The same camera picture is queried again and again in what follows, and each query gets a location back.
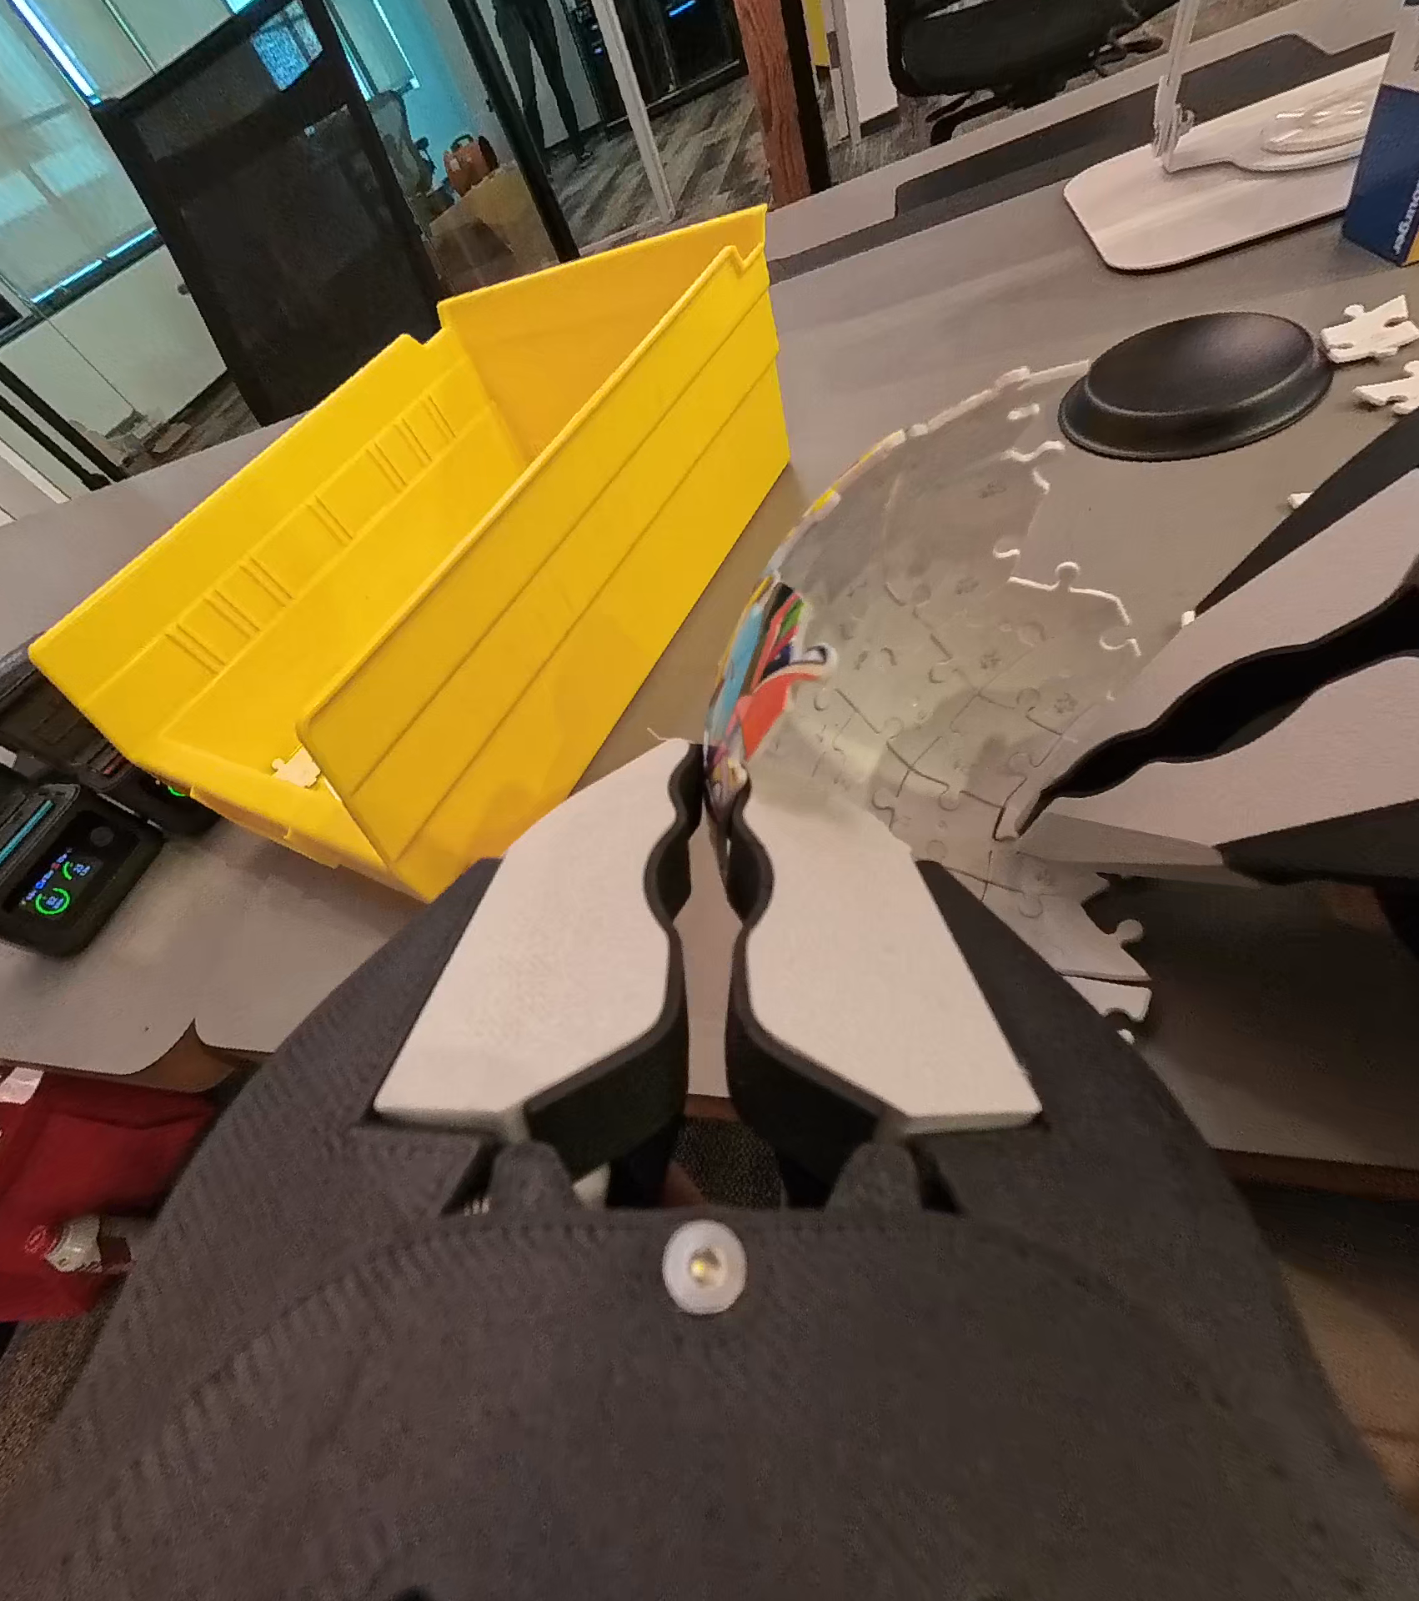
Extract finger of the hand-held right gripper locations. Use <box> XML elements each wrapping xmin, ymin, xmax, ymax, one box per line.
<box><xmin>1021</xmin><ymin>424</ymin><xmax>1419</xmax><ymax>813</ymax></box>
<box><xmin>1009</xmin><ymin>646</ymin><xmax>1419</xmax><ymax>870</ymax></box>

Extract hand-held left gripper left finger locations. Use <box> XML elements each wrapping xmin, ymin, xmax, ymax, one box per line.
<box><xmin>372</xmin><ymin>739</ymin><xmax>710</xmax><ymax>1210</ymax></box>

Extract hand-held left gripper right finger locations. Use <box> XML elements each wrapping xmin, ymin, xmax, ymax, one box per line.
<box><xmin>721</xmin><ymin>765</ymin><xmax>1045</xmax><ymax>1210</ymax></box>

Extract partly built puzzle ball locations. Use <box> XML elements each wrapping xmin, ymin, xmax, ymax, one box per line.
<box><xmin>707</xmin><ymin>359</ymin><xmax>1193</xmax><ymax>1043</ymax></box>

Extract black round ball stand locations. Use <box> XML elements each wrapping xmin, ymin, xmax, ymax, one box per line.
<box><xmin>1057</xmin><ymin>313</ymin><xmax>1335</xmax><ymax>461</ymax></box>

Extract white desk stand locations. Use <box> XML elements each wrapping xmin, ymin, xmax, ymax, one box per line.
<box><xmin>1062</xmin><ymin>0</ymin><xmax>1392</xmax><ymax>272</ymax></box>

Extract yellow plastic bin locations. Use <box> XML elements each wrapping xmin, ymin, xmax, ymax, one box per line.
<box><xmin>27</xmin><ymin>204</ymin><xmax>792</xmax><ymax>906</ymax></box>

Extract red bag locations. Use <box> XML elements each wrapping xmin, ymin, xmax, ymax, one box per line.
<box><xmin>0</xmin><ymin>1049</ymin><xmax>224</xmax><ymax>1322</ymax></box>

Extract black device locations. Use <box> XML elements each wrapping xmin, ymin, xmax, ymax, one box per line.
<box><xmin>0</xmin><ymin>637</ymin><xmax>224</xmax><ymax>838</ymax></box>

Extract black office chair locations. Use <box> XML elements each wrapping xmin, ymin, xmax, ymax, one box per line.
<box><xmin>885</xmin><ymin>0</ymin><xmax>1167</xmax><ymax>141</ymax></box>

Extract cardboard box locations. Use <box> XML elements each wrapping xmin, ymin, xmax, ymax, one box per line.
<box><xmin>426</xmin><ymin>168</ymin><xmax>564</xmax><ymax>293</ymax></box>

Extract clear plastic ring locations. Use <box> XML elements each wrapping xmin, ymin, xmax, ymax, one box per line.
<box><xmin>1266</xmin><ymin>88</ymin><xmax>1375</xmax><ymax>153</ymax></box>

